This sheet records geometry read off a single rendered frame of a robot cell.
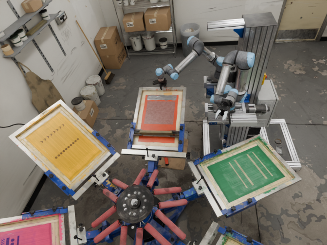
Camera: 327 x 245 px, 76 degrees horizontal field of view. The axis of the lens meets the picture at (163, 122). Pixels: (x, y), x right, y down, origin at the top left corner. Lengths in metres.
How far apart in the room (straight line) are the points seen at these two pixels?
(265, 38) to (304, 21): 3.94
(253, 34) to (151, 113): 1.30
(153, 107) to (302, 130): 2.55
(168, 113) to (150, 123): 0.24
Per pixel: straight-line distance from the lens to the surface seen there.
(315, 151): 3.88
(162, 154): 2.17
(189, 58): 2.26
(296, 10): 5.87
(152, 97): 2.57
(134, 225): 2.04
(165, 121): 2.39
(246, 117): 2.38
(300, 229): 3.26
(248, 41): 2.11
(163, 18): 5.05
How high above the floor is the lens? 2.92
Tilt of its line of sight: 49 degrees down
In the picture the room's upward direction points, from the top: 11 degrees counter-clockwise
